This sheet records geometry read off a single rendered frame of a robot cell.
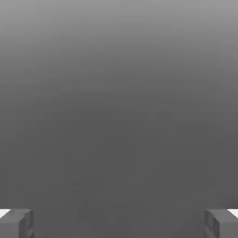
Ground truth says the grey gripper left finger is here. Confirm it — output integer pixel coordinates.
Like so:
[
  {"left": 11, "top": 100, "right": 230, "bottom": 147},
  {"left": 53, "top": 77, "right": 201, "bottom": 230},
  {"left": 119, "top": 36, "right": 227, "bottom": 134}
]
[{"left": 0, "top": 208, "right": 35, "bottom": 238}]

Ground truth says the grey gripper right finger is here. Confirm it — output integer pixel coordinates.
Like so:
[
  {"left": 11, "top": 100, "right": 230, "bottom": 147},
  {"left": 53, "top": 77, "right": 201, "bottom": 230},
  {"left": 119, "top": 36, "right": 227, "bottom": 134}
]
[{"left": 204, "top": 208, "right": 238, "bottom": 238}]

